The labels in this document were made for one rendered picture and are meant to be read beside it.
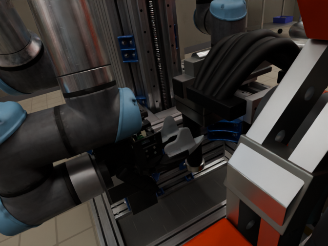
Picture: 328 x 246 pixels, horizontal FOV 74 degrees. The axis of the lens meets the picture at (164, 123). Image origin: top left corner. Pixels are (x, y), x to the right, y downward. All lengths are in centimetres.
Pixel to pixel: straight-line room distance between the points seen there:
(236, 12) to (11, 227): 76
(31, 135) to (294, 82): 29
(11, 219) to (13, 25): 35
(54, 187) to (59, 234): 116
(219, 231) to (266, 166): 10
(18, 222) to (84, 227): 110
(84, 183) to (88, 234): 108
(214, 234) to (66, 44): 27
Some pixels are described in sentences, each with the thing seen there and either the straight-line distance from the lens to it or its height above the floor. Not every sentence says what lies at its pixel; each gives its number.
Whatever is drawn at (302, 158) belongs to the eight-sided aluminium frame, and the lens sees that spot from 19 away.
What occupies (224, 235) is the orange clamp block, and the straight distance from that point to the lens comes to 26.
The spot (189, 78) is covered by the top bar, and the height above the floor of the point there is 98.
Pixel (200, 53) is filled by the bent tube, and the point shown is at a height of 101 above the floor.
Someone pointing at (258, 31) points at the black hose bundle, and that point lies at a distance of 30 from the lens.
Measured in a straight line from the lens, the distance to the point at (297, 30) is 50.
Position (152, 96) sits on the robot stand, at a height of 78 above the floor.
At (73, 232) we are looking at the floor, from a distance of 149.
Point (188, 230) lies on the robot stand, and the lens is 103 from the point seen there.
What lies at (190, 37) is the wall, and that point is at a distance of 442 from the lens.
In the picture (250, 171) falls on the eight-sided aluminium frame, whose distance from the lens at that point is 20.
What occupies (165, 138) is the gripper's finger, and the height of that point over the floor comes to 84.
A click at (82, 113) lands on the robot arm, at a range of 30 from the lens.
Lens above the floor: 110
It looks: 31 degrees down
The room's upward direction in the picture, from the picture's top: 9 degrees counter-clockwise
